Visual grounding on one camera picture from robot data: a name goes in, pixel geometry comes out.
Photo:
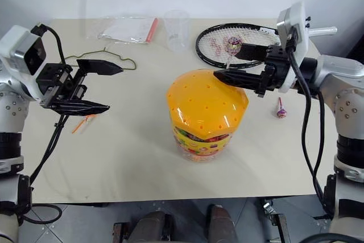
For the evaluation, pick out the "clear plastic cup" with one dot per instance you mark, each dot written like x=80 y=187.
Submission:
x=176 y=32

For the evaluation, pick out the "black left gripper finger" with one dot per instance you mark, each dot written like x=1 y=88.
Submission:
x=82 y=108
x=101 y=67

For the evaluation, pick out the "pink yellow lollipop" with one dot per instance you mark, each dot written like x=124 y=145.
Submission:
x=234 y=45

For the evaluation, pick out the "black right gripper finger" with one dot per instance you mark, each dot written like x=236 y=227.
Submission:
x=254 y=52
x=241 y=79

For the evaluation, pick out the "black tennis racket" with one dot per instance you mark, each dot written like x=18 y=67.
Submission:
x=324 y=31

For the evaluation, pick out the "orange white wrapped stick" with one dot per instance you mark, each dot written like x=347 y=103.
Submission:
x=81 y=125

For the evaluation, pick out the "yellow lidded lollipop jar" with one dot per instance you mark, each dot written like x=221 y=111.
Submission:
x=204 y=103

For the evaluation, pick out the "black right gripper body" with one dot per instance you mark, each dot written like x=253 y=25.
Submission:
x=277 y=69

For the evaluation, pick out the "purple wrapped lollipop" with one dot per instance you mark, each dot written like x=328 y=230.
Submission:
x=281 y=113

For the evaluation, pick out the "clear plastic bag with paper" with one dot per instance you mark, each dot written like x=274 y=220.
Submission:
x=125 y=31

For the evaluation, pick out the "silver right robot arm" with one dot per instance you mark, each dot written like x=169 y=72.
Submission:
x=347 y=98

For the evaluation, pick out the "dark brown rounded shape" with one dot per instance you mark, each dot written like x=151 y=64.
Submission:
x=152 y=227
x=221 y=224

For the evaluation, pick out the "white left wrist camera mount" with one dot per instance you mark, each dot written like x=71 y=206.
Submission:
x=21 y=45

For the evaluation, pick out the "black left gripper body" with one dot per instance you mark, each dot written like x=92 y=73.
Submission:
x=55 y=76

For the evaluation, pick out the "metal table leg bracket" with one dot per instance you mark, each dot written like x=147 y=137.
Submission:
x=119 y=233
x=277 y=223

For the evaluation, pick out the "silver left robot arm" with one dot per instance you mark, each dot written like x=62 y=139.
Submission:
x=11 y=112

